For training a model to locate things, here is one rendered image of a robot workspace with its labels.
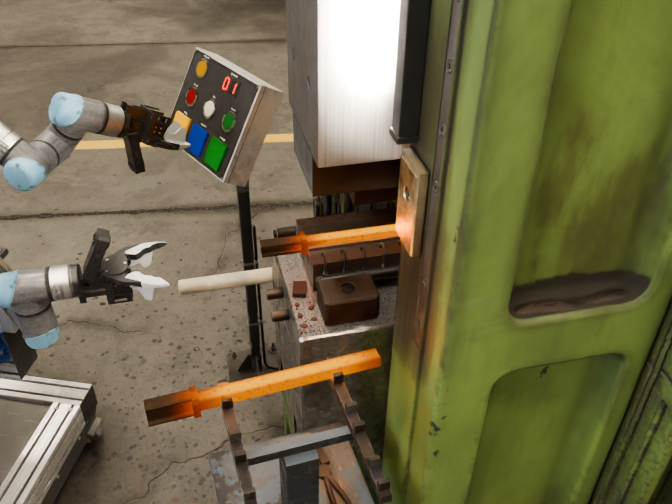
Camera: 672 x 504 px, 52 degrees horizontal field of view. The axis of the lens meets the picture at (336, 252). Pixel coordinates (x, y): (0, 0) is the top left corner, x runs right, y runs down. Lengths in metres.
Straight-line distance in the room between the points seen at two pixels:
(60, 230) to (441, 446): 2.54
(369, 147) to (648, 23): 0.52
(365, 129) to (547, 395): 0.66
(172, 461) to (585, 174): 1.71
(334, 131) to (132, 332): 1.77
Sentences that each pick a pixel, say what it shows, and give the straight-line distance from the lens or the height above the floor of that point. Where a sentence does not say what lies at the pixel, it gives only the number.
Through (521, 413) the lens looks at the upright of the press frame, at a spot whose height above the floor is 0.80.
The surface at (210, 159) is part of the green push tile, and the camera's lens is 1.91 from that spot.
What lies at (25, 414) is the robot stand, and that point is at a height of 0.21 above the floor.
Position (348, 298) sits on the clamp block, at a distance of 1.44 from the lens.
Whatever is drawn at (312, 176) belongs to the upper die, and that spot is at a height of 1.22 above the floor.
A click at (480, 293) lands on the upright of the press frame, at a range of 1.13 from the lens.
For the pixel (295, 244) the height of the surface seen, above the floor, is 1.01.
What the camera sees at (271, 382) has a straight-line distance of 1.29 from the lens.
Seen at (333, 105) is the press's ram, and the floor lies 1.39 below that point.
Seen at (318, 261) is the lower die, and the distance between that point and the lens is 1.51.
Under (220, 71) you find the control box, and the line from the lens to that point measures 1.97.
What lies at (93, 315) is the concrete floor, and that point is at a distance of 3.00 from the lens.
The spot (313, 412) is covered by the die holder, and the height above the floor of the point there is 0.68.
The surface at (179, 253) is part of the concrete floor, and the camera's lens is 3.25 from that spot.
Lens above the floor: 1.92
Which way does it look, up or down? 37 degrees down
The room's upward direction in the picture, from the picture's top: 1 degrees clockwise
